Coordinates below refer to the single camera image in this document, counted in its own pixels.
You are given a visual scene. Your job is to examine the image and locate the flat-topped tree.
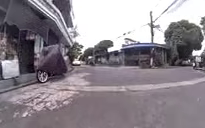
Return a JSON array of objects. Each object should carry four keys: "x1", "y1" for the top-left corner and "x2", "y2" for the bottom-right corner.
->
[{"x1": 93, "y1": 39, "x2": 114, "y2": 56}]

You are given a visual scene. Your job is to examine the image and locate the white car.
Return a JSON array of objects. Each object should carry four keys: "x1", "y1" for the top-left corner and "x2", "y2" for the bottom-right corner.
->
[{"x1": 71, "y1": 59, "x2": 83, "y2": 67}]

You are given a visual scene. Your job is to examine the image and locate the blue-roofed building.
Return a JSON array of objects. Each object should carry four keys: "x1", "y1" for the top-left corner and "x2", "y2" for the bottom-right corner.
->
[{"x1": 107, "y1": 37, "x2": 171, "y2": 68}]

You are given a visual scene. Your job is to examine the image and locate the grey paved road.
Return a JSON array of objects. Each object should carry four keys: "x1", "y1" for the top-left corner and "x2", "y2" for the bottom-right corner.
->
[{"x1": 0, "y1": 64, "x2": 205, "y2": 128}]

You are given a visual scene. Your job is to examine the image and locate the vehicle under dark cover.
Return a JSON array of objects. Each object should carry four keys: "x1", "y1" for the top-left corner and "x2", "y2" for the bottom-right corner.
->
[{"x1": 34, "y1": 43, "x2": 71, "y2": 84}]

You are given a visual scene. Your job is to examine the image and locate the utility pole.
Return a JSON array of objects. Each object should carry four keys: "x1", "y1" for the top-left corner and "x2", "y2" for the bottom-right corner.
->
[{"x1": 148, "y1": 10, "x2": 156, "y2": 68}]

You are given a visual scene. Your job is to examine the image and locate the multi-storey building with balconies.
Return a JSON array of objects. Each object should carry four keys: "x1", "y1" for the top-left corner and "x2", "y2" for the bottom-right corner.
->
[{"x1": 0, "y1": 0, "x2": 75, "y2": 83}]

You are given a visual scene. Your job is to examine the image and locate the large dark green tree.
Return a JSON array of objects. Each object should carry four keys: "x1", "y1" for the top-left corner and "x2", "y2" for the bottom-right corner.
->
[{"x1": 163, "y1": 19, "x2": 205, "y2": 66}]

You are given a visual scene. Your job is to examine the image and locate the white board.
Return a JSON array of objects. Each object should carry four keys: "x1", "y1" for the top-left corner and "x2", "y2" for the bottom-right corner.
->
[{"x1": 0, "y1": 59, "x2": 21, "y2": 80}]

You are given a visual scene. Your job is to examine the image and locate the grey sidewalk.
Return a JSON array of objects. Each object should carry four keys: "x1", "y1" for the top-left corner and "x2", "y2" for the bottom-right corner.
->
[{"x1": 0, "y1": 71, "x2": 40, "y2": 98}]

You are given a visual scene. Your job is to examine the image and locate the overhead wires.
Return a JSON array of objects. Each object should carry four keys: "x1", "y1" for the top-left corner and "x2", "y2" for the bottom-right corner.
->
[{"x1": 114, "y1": 0, "x2": 191, "y2": 41}]

